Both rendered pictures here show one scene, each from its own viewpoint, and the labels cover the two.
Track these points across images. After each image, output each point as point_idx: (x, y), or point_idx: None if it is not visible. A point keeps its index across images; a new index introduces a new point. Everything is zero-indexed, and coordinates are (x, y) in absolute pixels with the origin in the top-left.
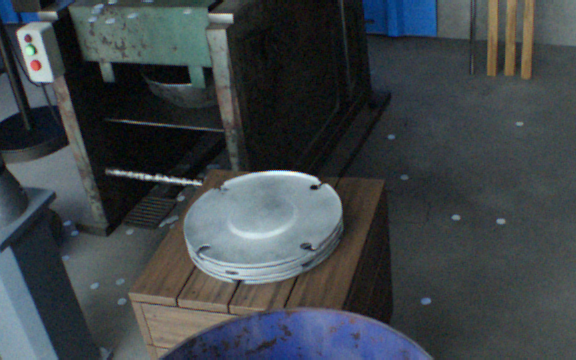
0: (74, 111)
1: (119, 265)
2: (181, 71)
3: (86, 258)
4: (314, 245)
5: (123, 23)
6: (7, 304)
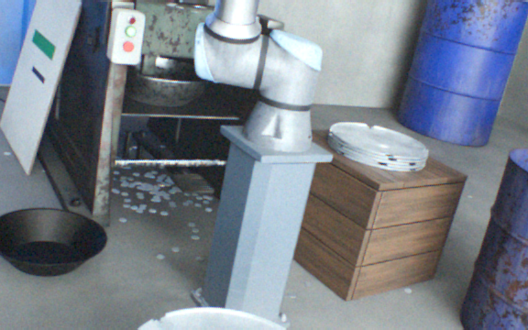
0: (123, 98)
1: (154, 240)
2: None
3: (117, 243)
4: (423, 148)
5: (186, 22)
6: (297, 218)
